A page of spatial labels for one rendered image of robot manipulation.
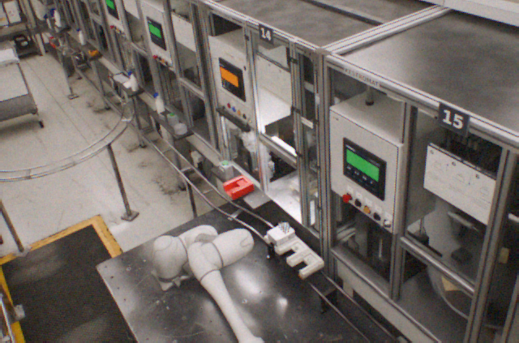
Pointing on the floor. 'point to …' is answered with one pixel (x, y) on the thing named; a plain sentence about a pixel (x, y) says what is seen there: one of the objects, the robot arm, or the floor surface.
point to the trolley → (15, 109)
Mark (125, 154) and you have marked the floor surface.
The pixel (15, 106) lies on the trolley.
